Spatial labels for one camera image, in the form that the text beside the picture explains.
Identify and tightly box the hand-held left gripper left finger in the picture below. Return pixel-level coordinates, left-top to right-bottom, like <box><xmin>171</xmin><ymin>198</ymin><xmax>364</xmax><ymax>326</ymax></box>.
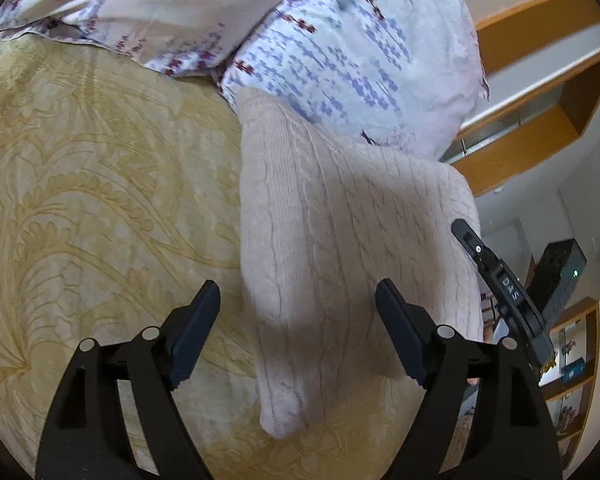
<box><xmin>35</xmin><ymin>280</ymin><xmax>222</xmax><ymax>480</ymax></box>

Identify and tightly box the pale pink floral pillow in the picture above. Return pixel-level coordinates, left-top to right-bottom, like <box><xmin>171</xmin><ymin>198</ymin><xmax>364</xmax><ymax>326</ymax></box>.
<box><xmin>0</xmin><ymin>0</ymin><xmax>333</xmax><ymax>78</ymax></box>

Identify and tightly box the blue print floral pillow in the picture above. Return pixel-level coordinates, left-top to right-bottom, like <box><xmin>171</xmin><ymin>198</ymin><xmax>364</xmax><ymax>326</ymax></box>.
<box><xmin>219</xmin><ymin>0</ymin><xmax>492</xmax><ymax>162</ymax></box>

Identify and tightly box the yellow patterned bedspread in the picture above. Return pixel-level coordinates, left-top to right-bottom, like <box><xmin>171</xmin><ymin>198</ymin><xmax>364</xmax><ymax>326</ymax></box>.
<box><xmin>0</xmin><ymin>34</ymin><xmax>473</xmax><ymax>480</ymax></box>

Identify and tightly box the wooden headboard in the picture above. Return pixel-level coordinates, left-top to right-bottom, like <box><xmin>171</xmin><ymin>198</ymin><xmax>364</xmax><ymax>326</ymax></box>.
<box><xmin>449</xmin><ymin>0</ymin><xmax>600</xmax><ymax>197</ymax></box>

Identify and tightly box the wooden shelf cabinet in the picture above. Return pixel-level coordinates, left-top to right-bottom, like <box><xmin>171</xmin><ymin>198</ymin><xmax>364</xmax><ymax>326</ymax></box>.
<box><xmin>544</xmin><ymin>297</ymin><xmax>600</xmax><ymax>463</ymax></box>

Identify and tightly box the black box device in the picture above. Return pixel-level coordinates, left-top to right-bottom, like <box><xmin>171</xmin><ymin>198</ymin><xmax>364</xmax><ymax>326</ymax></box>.
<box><xmin>527</xmin><ymin>238</ymin><xmax>589</xmax><ymax>333</ymax></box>

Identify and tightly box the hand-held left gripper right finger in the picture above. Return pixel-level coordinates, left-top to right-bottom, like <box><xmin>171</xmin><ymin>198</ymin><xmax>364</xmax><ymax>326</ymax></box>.
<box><xmin>375</xmin><ymin>280</ymin><xmax>564</xmax><ymax>480</ymax></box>

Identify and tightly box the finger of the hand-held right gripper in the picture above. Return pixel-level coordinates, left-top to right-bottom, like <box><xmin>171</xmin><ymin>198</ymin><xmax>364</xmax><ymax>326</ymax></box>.
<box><xmin>451</xmin><ymin>218</ymin><xmax>501</xmax><ymax>275</ymax></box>

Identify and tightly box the beige cable knit sweater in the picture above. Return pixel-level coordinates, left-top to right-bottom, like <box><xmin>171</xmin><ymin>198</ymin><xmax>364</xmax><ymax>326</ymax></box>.
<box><xmin>234</xmin><ymin>85</ymin><xmax>485</xmax><ymax>442</ymax></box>

